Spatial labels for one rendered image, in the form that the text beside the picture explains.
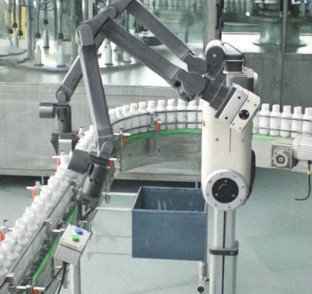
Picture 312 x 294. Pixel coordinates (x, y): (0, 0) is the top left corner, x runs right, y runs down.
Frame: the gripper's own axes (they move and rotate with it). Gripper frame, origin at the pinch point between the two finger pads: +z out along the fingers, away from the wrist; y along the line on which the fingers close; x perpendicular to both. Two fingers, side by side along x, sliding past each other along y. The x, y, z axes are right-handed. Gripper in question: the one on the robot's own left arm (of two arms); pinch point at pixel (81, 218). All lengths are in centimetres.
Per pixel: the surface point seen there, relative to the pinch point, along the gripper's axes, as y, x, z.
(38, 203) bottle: -19.6, -17.2, 9.2
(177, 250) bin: -74, 38, 29
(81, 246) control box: 3.4, 3.4, 7.9
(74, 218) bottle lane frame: -53, -6, 24
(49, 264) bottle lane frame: -12.2, -5.5, 25.7
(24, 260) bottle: 7.7, -11.8, 17.6
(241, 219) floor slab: -323, 93, 91
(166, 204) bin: -105, 28, 23
